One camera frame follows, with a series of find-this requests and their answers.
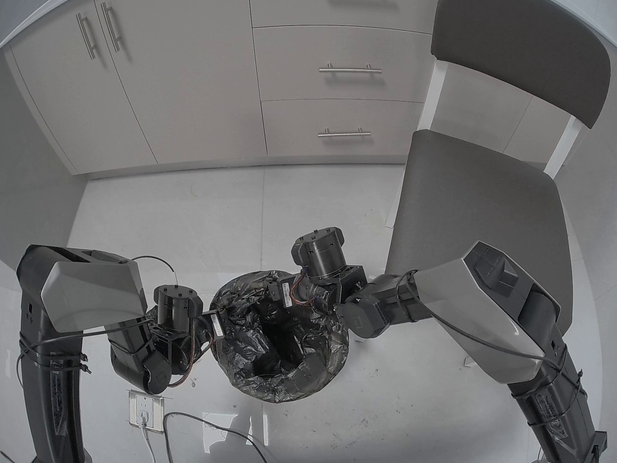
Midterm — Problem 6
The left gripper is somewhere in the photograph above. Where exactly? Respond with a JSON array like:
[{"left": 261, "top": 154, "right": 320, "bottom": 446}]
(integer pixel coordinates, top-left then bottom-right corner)
[{"left": 187, "top": 314, "right": 216, "bottom": 357}]

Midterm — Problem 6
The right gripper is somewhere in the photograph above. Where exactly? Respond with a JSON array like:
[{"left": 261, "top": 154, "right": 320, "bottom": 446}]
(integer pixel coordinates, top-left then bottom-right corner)
[{"left": 295, "top": 282, "right": 339, "bottom": 315}]

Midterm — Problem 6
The black plastic bag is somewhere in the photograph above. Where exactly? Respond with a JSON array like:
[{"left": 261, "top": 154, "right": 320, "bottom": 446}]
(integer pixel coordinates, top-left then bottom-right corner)
[{"left": 210, "top": 269, "right": 350, "bottom": 404}]

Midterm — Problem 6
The pale grey cabinet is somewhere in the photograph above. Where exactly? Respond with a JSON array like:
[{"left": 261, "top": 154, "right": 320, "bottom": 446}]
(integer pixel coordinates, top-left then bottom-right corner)
[{"left": 0, "top": 0, "right": 548, "bottom": 180}]

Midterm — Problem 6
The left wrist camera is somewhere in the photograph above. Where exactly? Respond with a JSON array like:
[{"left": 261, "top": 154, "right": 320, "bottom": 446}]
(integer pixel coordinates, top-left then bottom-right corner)
[{"left": 207, "top": 309, "right": 228, "bottom": 342}]

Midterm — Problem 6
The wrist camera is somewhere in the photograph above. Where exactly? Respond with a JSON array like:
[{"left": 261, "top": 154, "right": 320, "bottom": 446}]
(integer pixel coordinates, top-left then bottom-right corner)
[
  {"left": 268, "top": 278, "right": 298, "bottom": 310},
  {"left": 207, "top": 309, "right": 228, "bottom": 342}
]

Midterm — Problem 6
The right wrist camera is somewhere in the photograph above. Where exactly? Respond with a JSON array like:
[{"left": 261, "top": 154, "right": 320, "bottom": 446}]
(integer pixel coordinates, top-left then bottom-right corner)
[{"left": 268, "top": 278, "right": 298, "bottom": 310}]

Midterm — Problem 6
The black cable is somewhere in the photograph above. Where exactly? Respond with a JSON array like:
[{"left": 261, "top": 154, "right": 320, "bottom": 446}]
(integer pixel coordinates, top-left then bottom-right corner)
[
  {"left": 131, "top": 256, "right": 178, "bottom": 286},
  {"left": 162, "top": 412, "right": 269, "bottom": 463}
]

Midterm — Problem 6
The white cable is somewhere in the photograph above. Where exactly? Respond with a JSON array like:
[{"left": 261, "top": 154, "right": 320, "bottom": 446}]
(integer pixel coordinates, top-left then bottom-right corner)
[{"left": 140, "top": 420, "right": 157, "bottom": 463}]

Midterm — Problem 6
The grey chair with white frame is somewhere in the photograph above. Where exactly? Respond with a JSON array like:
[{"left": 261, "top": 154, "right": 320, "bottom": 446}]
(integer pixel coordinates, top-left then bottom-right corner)
[{"left": 386, "top": 0, "right": 612, "bottom": 370}]

